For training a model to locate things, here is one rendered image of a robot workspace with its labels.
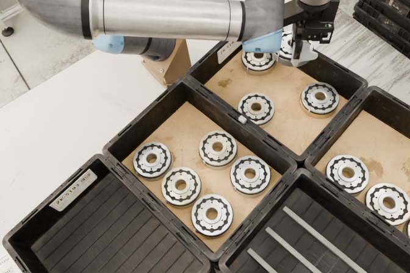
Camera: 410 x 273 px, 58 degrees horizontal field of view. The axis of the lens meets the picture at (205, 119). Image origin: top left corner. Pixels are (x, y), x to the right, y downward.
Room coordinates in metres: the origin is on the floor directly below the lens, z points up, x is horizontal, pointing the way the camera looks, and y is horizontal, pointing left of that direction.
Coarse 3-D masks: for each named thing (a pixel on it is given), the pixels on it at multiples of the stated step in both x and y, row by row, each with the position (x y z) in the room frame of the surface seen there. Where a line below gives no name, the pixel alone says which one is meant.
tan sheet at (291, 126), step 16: (240, 64) 0.68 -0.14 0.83; (224, 80) 0.63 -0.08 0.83; (240, 80) 0.62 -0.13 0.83; (256, 80) 0.61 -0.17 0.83; (272, 80) 0.60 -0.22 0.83; (288, 80) 0.58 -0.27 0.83; (304, 80) 0.57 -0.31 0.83; (224, 96) 0.57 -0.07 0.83; (240, 96) 0.56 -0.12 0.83; (272, 96) 0.54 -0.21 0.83; (288, 96) 0.53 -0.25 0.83; (288, 112) 0.48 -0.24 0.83; (336, 112) 0.45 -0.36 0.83; (272, 128) 0.44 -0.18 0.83; (288, 128) 0.43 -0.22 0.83; (304, 128) 0.42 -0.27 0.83; (320, 128) 0.41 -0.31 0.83; (288, 144) 0.38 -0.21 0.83; (304, 144) 0.37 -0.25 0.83
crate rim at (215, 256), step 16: (176, 80) 0.59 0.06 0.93; (160, 96) 0.55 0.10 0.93; (208, 96) 0.52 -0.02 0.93; (144, 112) 0.51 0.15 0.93; (224, 112) 0.47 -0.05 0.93; (128, 128) 0.47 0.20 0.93; (112, 144) 0.44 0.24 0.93; (272, 144) 0.35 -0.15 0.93; (112, 160) 0.39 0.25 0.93; (288, 160) 0.30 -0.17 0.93; (128, 176) 0.34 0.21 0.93; (288, 176) 0.26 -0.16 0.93; (144, 192) 0.30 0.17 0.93; (272, 192) 0.24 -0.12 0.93; (160, 208) 0.25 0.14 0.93; (256, 208) 0.21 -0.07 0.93; (176, 224) 0.21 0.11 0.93; (240, 224) 0.18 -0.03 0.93; (192, 240) 0.17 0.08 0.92; (208, 256) 0.13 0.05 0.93
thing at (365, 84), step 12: (216, 48) 0.68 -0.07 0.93; (204, 60) 0.64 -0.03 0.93; (324, 60) 0.56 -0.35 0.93; (192, 72) 0.61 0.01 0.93; (348, 72) 0.51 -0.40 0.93; (216, 96) 0.52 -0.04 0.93; (228, 108) 0.47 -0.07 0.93; (348, 108) 0.41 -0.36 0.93; (336, 120) 0.38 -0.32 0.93; (264, 132) 0.39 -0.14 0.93; (324, 132) 0.36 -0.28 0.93; (276, 144) 0.35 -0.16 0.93; (312, 144) 0.33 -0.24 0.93; (300, 156) 0.31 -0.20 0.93
